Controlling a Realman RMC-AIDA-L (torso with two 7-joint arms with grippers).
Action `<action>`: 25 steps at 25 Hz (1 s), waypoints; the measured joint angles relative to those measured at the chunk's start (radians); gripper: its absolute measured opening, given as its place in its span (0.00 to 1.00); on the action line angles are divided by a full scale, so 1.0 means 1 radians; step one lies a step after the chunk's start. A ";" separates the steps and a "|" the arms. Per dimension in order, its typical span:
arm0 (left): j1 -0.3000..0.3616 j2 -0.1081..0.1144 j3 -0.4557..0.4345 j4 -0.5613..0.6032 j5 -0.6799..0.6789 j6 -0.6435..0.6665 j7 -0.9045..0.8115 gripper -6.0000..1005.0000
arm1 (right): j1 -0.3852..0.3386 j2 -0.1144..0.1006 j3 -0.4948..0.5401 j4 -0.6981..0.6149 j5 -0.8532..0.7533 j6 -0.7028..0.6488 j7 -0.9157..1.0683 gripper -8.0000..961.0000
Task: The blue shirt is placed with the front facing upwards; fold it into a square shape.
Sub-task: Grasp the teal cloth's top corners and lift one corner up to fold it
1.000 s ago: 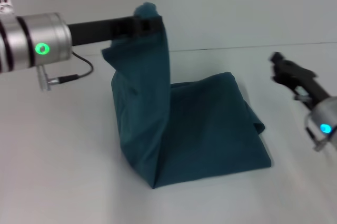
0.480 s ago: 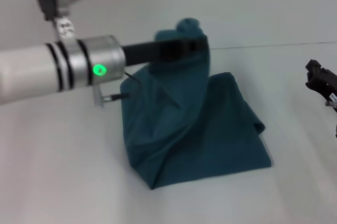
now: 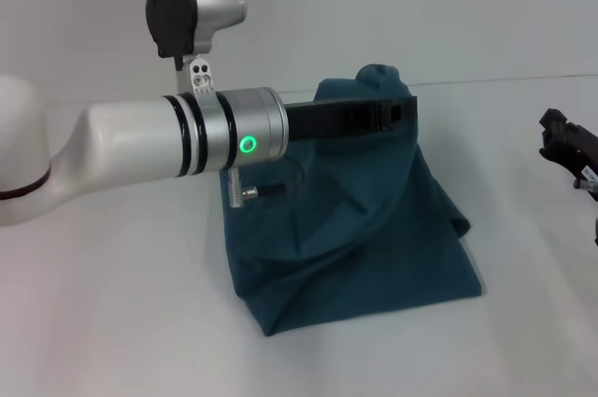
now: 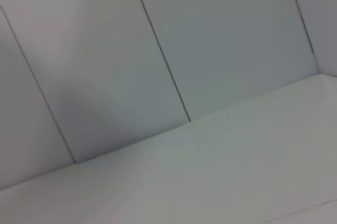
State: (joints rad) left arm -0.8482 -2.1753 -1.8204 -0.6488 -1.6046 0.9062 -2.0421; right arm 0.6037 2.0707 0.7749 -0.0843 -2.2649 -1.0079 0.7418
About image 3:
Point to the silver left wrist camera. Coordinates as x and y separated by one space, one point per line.
187 14

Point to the teal t-shirt with FREE print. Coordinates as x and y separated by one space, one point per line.
364 229

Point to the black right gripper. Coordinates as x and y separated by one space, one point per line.
584 149

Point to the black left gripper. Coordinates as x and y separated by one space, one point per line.
327 119

